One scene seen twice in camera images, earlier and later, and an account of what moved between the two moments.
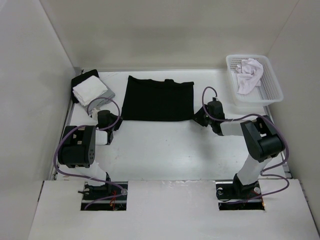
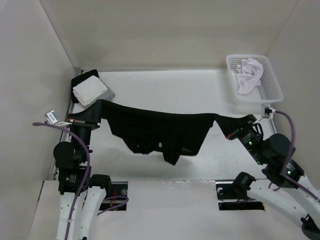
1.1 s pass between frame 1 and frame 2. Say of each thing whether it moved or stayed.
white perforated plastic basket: stayed
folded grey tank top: stayed
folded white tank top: stayed
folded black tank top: stayed
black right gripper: moved
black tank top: moved
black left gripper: moved
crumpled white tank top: stayed
